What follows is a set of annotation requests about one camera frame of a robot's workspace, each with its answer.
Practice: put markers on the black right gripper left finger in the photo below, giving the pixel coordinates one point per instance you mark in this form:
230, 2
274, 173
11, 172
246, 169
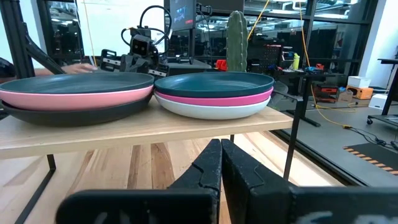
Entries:
186, 193

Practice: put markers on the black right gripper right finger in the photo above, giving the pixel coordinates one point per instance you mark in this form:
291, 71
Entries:
264, 196

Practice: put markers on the dark grey plate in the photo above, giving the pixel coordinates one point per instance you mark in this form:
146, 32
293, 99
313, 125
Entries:
77, 118

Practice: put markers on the light pink plate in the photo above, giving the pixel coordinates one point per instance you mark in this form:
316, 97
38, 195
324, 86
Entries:
62, 101

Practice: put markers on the white plate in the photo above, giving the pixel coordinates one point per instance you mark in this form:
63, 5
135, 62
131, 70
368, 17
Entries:
214, 112

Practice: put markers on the magenta plate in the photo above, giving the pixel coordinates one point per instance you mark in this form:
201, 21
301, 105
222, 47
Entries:
217, 101

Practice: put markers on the person's forearm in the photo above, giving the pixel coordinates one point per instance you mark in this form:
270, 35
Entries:
46, 72

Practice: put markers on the person's hand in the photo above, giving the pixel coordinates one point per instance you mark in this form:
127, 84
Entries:
79, 68

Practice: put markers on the computer monitor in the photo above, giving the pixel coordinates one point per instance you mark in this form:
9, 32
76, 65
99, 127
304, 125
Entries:
183, 15

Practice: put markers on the red object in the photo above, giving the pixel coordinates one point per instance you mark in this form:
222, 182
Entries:
221, 65

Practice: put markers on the green cactus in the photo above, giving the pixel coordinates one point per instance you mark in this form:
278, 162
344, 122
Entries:
237, 40

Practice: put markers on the black workbench desk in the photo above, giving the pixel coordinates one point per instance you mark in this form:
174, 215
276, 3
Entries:
304, 99

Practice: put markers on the black orange striped mat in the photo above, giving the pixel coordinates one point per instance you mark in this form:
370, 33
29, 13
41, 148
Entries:
373, 152

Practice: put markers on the red and black toolbox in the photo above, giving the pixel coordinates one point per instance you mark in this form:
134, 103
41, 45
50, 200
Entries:
326, 91

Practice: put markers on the black tool pegboard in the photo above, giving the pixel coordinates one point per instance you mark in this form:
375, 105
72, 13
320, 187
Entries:
264, 57

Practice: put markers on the brown cardboard box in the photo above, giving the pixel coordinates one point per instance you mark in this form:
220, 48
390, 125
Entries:
345, 97

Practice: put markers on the yellow green bottle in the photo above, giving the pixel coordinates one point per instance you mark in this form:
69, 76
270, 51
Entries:
296, 62

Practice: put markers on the black wheeled cart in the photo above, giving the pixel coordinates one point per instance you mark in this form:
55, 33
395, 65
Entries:
382, 119

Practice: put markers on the orange box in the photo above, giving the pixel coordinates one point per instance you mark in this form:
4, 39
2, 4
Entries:
362, 92

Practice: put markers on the white box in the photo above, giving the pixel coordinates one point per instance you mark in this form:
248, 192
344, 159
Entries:
377, 102
359, 81

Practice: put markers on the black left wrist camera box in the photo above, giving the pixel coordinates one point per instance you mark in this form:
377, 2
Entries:
140, 46

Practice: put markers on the black aluminium table frame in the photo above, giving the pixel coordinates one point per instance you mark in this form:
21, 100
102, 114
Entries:
15, 37

